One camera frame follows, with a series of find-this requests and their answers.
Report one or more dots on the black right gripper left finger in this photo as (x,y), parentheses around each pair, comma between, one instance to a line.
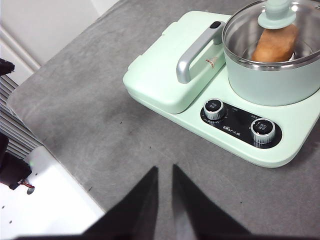
(140,215)

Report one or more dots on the glass lid with green knob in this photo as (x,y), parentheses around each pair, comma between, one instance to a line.
(275,21)

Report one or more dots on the brown potato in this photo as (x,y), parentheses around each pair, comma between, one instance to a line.
(272,47)

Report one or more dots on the silver control dial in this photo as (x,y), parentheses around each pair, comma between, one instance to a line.
(263,130)
(213,108)

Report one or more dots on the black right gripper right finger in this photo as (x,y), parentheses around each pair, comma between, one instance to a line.
(195,215)

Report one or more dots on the green breakfast machine base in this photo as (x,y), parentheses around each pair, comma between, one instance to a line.
(295,120)

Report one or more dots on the white mounting plate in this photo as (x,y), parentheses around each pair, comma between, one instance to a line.
(50,205)

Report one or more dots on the grey ribbed panel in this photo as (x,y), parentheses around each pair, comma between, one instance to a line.
(12,112)

